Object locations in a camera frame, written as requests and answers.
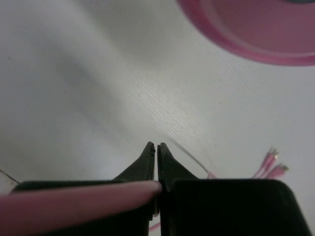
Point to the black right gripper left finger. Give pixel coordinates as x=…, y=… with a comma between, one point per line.
x=120, y=206

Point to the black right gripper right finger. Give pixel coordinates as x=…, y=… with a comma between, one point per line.
x=190, y=206

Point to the pink headphones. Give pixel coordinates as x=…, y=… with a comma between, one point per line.
x=280, y=32

